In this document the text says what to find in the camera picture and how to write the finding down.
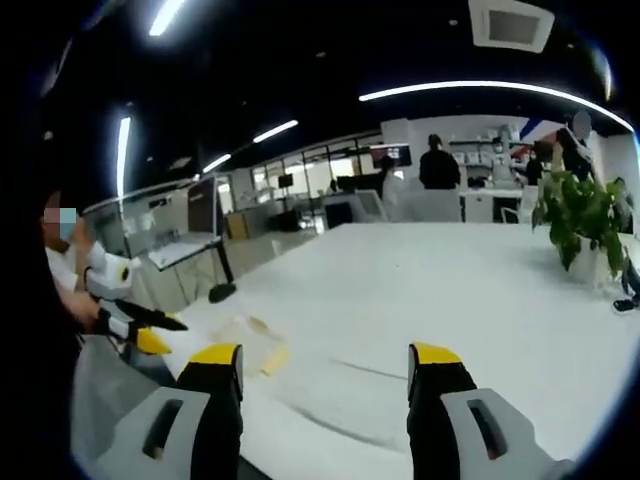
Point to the green potted plant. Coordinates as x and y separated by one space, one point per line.
582 225

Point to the small black monitor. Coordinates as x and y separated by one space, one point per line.
286 181

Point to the ceiling light strip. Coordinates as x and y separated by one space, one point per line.
216 163
123 155
275 131
165 17

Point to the person's left hand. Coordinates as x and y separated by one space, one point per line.
87 315

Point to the black stand with pole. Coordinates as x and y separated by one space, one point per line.
222 280

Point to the beige plastic buckle part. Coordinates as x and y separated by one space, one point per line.
277 361

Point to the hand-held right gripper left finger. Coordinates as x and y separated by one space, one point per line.
210 400

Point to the dark wall screen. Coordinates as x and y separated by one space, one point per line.
392 154

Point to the glass display case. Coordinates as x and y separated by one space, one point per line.
160 235

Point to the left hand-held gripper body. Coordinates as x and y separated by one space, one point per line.
111 275

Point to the long curved ceiling light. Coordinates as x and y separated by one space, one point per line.
490 90

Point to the white ceiling air vent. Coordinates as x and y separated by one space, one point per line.
511 25

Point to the person's dark torso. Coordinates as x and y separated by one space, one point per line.
30 325

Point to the white office chair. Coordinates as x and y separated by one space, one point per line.
432 206
372 205

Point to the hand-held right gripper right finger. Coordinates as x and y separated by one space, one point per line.
440 395

